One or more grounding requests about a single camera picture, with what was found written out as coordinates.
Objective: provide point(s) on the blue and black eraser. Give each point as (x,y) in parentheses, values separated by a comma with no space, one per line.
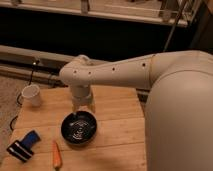
(22,149)

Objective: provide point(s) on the black round bowl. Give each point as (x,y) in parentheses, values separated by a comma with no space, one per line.
(79,128)

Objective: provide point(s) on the orange carrot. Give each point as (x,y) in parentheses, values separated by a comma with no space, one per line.
(57,160)

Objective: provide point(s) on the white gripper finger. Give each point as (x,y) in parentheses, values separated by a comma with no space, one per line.
(75,109)
(92,107)

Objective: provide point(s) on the dark cabinet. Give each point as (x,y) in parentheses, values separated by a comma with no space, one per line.
(203,21)

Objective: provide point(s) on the white paper cup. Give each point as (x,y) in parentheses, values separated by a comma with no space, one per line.
(32,94)

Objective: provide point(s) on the metal rod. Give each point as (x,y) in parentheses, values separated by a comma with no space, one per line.
(178,16)

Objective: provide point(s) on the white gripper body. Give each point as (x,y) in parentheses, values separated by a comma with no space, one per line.
(81,95)

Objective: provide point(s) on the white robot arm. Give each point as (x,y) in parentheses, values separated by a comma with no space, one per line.
(179,108)

